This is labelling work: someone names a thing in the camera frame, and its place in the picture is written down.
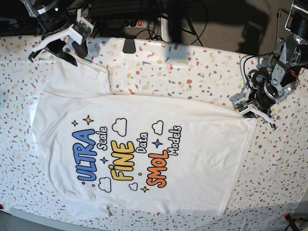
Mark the black camera stand pole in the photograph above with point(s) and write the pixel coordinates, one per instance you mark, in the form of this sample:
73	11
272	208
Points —
175	13

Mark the green wrist camera image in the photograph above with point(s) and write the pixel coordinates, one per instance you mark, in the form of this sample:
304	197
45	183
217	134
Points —
83	29
241	105

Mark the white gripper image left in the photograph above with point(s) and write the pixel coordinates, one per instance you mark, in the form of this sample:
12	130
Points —
55	45

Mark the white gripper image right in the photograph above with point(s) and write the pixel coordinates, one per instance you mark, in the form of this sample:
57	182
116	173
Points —
253	110

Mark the white power strip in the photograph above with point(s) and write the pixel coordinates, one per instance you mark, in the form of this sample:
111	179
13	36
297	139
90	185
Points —
119	24

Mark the red clamp bottom right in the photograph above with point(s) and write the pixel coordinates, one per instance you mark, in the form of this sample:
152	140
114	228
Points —
291	223

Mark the silver robot arm image right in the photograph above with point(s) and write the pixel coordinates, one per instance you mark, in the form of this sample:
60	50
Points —
273	83

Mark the green wrist camera image right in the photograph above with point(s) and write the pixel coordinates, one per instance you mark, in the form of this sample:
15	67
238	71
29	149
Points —
241	105

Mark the white printed T-shirt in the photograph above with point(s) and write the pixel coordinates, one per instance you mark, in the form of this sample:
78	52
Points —
136	152

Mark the green wrist camera image left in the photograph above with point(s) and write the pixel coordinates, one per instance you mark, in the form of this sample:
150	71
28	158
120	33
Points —
83	29

